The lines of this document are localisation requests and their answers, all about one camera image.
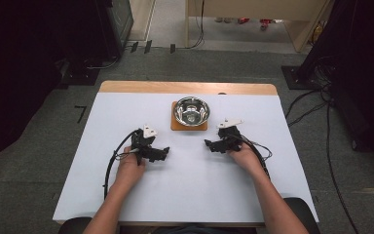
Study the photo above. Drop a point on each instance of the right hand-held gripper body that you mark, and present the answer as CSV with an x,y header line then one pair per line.
x,y
231,134

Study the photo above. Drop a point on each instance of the white table cover sheet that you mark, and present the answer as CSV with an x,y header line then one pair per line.
x,y
126,110

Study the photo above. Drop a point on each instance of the black stand base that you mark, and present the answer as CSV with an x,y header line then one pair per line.
x,y
81,73

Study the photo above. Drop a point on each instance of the black glass-front cabinet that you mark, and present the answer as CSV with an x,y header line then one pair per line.
x,y
120,26

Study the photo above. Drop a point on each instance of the black curtain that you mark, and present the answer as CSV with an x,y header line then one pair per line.
x,y
363,81
19,65

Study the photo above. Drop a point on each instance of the black stand base plate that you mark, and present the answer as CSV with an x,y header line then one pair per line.
x,y
293,78

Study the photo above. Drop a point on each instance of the person's right hand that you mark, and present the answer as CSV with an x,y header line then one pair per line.
x,y
248,161

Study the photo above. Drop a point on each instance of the orange wooden trivet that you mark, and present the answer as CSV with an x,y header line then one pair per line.
x,y
188,128

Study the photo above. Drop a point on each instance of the stainless steel bowl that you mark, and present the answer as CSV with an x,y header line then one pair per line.
x,y
192,111

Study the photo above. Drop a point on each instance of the red shoe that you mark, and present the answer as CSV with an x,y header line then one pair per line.
x,y
265,23
243,20

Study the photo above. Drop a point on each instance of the light wooden desk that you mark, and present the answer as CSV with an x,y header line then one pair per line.
x,y
259,8

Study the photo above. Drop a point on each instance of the wooden table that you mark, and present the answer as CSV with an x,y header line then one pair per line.
x,y
188,87

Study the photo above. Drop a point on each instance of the person's left hand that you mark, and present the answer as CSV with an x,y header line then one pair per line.
x,y
128,169

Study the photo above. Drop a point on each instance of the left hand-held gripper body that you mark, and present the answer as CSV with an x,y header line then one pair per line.
x,y
142,143

